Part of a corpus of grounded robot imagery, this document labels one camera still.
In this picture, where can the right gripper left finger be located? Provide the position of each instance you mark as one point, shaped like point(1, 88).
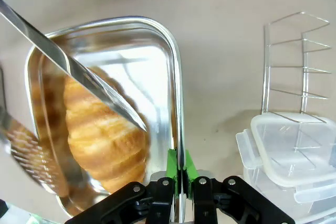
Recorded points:
point(123, 203)

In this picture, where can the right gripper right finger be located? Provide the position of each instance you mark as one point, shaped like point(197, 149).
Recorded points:
point(231, 203)

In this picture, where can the clear plastic snap lid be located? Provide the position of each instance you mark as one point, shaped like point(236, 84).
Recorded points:
point(262, 182)
point(288, 142)

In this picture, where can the golden croissant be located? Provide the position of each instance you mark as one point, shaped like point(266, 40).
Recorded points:
point(105, 134)

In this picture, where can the steel rectangular food container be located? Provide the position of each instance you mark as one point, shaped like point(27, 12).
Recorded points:
point(147, 51)

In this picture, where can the steel serving tongs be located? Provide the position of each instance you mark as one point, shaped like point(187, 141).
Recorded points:
point(52, 51)

